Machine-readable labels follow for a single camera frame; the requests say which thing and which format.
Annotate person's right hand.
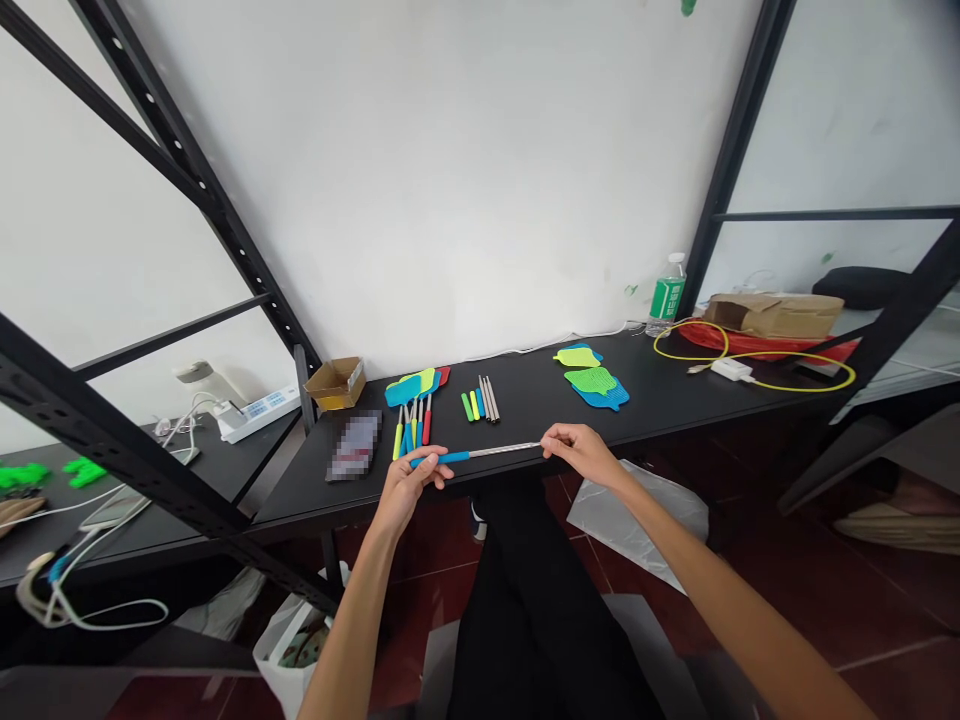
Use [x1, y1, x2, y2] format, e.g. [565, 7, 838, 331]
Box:
[539, 423, 621, 490]

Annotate person's left hand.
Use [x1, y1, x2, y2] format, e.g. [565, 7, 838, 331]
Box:
[378, 444, 457, 520]

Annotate telescopic metal rod blue grip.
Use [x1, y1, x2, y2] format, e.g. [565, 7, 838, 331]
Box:
[408, 440, 546, 471]

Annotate flat rectangular packet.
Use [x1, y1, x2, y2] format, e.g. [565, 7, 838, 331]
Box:
[325, 411, 382, 486]

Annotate blue swatter head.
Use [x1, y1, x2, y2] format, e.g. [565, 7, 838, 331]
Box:
[588, 377, 632, 413]

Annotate green swatter head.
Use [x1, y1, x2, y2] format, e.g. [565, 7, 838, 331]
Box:
[564, 366, 610, 397]

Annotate small open cardboard box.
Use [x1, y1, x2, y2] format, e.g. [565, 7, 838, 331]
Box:
[302, 356, 368, 413]

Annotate person's legs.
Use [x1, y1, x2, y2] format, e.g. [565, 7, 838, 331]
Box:
[448, 476, 665, 720]

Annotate white power strip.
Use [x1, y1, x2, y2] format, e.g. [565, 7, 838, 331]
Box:
[216, 381, 302, 446]

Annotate green label water bottle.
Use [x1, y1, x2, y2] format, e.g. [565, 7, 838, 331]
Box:
[644, 252, 688, 340]

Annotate white shopping bag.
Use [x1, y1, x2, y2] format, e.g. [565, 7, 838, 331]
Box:
[251, 590, 337, 720]

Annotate red plastic bag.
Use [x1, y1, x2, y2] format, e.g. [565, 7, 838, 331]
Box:
[677, 320, 862, 370]

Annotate white tumbler with lid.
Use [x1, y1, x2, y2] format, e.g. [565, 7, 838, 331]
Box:
[173, 360, 258, 411]

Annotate brown paper bag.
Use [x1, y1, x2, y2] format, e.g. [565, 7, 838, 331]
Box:
[703, 291, 846, 340]

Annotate black cushion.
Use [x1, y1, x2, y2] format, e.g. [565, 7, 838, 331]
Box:
[812, 266, 913, 313]

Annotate pile of green plastic pieces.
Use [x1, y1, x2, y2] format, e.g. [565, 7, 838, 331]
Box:
[0, 455, 108, 498]

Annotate fly swatter with red handle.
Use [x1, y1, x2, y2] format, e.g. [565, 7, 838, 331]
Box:
[422, 365, 452, 445]

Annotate fly swatter with yellow handle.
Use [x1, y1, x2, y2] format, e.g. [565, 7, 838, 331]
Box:
[385, 376, 423, 460]

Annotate yellow cable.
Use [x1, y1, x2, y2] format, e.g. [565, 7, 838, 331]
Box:
[652, 317, 857, 394]

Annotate smartphone with white cable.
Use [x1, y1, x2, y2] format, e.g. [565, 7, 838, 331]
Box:
[77, 490, 154, 532]

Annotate looped white cable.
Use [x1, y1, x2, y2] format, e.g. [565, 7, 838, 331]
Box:
[14, 517, 171, 633]

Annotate black metal shelf frame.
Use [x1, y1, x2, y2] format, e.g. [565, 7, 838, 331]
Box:
[683, 0, 960, 519]
[0, 0, 348, 625]

